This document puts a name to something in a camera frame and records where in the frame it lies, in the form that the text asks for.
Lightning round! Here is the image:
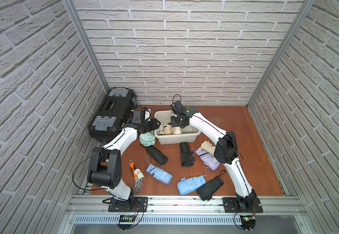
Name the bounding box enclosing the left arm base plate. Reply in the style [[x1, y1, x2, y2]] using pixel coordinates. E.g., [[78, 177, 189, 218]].
[[108, 196, 149, 213]]

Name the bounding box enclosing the black umbrella near box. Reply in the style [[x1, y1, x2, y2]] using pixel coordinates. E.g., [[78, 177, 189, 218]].
[[180, 142, 195, 167]]

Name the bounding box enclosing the controller board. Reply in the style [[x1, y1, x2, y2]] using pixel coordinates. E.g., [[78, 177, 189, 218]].
[[240, 215, 256, 231], [117, 214, 136, 231]]

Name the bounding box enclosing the light blue umbrella front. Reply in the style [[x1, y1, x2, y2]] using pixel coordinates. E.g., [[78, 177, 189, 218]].
[[177, 167, 209, 196]]

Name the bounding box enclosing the left controller board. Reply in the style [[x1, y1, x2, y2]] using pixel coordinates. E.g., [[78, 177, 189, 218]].
[[117, 214, 136, 231]]

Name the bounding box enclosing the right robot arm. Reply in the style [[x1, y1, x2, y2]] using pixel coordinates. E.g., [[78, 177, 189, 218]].
[[170, 100, 256, 211]]

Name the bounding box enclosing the black umbrella near left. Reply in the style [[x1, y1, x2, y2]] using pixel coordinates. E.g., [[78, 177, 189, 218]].
[[146, 145, 168, 165]]

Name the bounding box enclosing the beige umbrella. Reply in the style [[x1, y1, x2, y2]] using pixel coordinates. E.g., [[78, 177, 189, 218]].
[[172, 126, 182, 135], [201, 140, 216, 156], [158, 123, 173, 136]]

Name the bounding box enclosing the light blue umbrella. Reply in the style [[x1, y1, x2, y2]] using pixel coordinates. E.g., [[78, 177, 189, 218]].
[[177, 167, 209, 196], [144, 155, 173, 185]]

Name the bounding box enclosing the white plastic storage box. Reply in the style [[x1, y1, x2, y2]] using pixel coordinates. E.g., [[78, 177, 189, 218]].
[[154, 110, 201, 145]]

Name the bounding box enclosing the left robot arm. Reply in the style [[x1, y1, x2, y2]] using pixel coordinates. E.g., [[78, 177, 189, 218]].
[[87, 118, 161, 201]]

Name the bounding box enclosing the black plastic toolbox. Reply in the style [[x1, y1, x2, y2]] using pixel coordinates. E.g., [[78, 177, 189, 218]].
[[87, 87, 137, 144]]

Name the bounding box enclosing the right controller board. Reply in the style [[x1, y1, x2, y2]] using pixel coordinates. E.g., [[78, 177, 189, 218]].
[[240, 215, 256, 231]]

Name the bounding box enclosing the orange handled adjustable wrench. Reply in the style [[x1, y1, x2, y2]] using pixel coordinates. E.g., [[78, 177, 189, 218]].
[[129, 160, 145, 193]]

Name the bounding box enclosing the white pipe fitting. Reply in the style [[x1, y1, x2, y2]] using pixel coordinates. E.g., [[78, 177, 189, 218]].
[[134, 169, 145, 181]]

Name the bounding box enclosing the aluminium front rail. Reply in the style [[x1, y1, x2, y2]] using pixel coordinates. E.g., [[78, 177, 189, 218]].
[[66, 195, 307, 215]]

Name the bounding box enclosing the black umbrella front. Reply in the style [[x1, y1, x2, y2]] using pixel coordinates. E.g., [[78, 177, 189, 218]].
[[196, 170, 226, 201]]

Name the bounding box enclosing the mint green folded umbrella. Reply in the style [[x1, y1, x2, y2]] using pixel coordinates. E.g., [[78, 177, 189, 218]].
[[139, 132, 156, 147]]

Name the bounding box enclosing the lilac folded umbrella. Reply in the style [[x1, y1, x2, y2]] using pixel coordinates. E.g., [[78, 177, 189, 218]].
[[192, 147, 220, 171]]

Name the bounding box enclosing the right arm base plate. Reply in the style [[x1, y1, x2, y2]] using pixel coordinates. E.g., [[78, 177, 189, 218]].
[[222, 197, 263, 213]]

